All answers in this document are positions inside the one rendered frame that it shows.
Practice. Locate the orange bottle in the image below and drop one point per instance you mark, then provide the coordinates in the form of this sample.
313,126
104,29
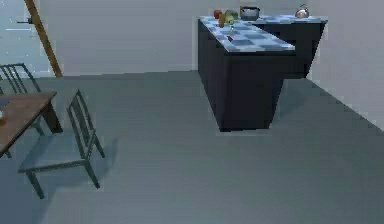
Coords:
221,20

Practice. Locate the small dark red object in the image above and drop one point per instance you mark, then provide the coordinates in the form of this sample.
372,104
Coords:
230,38

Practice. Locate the silver kettle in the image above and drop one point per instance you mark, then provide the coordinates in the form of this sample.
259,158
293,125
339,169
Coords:
302,12

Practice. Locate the black tiled kitchen counter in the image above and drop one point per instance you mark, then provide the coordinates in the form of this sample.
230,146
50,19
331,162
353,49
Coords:
240,90

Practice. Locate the grey metal chair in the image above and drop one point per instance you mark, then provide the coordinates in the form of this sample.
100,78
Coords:
16,78
80,133

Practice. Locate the brown wooden table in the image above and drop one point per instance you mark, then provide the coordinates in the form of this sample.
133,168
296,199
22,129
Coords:
20,113

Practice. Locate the red apple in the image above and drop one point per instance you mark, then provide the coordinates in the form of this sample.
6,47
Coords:
217,13

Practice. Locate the grey cooking pot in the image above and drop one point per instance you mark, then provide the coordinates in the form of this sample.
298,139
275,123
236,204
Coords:
249,13

